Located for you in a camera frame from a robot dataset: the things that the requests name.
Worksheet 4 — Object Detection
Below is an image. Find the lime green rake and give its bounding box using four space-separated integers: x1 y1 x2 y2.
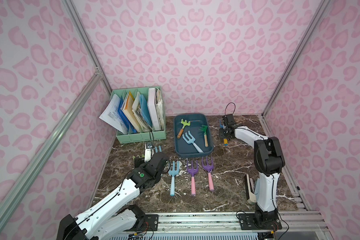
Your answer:
133 156 145 162

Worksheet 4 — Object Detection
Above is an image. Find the blue rake yellow handle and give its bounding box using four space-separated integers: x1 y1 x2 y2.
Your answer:
219 120 228 146

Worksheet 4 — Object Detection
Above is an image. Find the green rake thin wooden handle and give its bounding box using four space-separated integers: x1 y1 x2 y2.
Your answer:
200 125 209 148

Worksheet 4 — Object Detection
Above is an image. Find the teal rake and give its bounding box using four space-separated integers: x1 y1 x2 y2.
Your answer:
154 146 162 153

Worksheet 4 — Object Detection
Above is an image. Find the teal plastic storage box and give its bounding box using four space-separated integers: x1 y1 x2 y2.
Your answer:
174 113 214 159

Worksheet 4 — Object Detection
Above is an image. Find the purple rake pink handle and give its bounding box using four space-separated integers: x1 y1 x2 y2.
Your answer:
201 156 215 192
186 160 199 196

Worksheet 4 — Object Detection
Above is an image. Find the lime rake wooden handle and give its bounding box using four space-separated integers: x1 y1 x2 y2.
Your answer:
177 119 191 139

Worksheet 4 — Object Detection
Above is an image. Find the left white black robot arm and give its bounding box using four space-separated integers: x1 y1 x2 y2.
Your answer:
57 152 169 240

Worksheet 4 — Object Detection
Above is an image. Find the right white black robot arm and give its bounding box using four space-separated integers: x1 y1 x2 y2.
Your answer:
222 114 285 228

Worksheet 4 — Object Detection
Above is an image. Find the green file organizer crate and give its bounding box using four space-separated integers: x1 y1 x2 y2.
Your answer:
111 86 167 144

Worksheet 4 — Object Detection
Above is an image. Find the light blue folder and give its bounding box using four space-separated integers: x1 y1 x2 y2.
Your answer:
139 95 153 130

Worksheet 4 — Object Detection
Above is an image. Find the white printed paper sheet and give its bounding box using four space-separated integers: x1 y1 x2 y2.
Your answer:
99 95 128 134

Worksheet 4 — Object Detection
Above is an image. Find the orange beige folder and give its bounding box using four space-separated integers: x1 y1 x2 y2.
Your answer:
122 91 141 133

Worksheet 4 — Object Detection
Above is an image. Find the white book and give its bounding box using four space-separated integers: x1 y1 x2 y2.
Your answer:
148 88 165 132

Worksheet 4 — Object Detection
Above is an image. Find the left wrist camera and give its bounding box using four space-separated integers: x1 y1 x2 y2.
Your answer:
144 142 154 162

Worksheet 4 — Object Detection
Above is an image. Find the light blue rake white handle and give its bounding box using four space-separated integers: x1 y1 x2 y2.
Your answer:
182 131 204 153

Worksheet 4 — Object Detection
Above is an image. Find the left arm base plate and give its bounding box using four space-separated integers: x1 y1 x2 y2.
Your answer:
130 214 159 232

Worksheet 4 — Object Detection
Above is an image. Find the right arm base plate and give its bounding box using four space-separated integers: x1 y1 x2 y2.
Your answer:
236 211 283 232

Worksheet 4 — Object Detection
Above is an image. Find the aluminium front rail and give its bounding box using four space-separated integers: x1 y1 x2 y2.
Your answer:
67 210 334 240

